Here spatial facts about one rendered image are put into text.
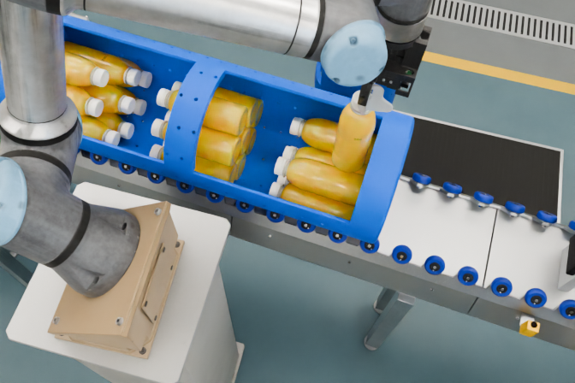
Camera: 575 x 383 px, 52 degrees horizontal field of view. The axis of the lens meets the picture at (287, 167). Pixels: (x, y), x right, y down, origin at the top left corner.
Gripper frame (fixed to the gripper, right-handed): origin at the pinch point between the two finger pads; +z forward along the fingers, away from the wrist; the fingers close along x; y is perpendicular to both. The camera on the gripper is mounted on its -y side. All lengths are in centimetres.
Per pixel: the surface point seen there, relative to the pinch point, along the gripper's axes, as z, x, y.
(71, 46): 21, 6, -68
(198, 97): 11.7, -2.9, -31.8
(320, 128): 21.1, 4.3, -7.5
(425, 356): 134, -6, 46
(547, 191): 120, 68, 75
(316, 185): 22.7, -8.1, -4.5
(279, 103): 29.6, 12.8, -19.6
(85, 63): 18, 1, -60
